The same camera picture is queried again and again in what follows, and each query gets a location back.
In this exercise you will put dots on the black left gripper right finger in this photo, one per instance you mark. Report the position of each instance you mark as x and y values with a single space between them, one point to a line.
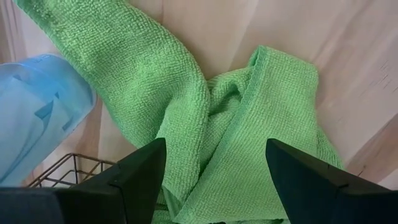
304 193

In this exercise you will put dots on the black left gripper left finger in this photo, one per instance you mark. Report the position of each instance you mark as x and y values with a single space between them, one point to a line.
133 186

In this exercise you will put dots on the green microfiber towel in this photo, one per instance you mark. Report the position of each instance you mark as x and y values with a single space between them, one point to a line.
186 109

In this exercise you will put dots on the light blue spray bottle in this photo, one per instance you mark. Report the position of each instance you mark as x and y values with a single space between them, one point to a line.
37 118

